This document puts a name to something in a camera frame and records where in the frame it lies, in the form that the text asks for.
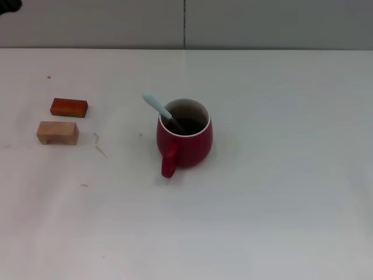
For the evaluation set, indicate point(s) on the red-brown wooden block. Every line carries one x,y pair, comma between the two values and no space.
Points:
70,107

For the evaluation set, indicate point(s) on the red ceramic cup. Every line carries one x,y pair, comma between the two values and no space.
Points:
189,148

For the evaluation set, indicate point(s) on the light wooden block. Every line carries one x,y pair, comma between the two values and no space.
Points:
58,132

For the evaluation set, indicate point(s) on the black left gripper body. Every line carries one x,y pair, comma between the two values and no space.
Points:
8,5

